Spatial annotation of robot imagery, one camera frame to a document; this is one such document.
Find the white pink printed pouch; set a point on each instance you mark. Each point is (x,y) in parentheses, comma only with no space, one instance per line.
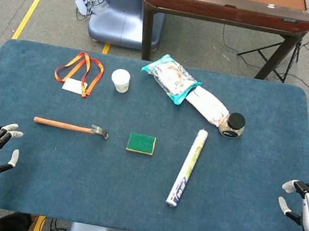
(207,106)

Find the blue table cloth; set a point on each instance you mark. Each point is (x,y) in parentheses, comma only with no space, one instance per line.
(131,177)

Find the white badge card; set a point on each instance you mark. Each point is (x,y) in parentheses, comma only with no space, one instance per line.
(72,85)

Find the black lid glass jar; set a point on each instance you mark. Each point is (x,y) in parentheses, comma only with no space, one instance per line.
(233,125)

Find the brown mahjong table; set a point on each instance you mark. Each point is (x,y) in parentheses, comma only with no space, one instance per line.
(226,11)

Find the white printed wrap roll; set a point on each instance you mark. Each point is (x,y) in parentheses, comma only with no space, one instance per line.
(187,169)

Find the white power strip with plugs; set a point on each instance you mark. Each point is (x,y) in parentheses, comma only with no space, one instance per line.
(86,1)

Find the green yellow scrubbing sponge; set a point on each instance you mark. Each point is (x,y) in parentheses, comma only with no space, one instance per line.
(141,143)

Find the teal clear snack bag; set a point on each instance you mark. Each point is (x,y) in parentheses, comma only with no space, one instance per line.
(171,78)

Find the black tripod stand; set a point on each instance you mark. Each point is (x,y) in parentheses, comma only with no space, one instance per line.
(285,54)

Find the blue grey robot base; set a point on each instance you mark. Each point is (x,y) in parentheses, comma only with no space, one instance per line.
(122,8)

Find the white paper cup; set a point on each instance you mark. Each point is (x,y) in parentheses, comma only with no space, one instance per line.
(120,80)

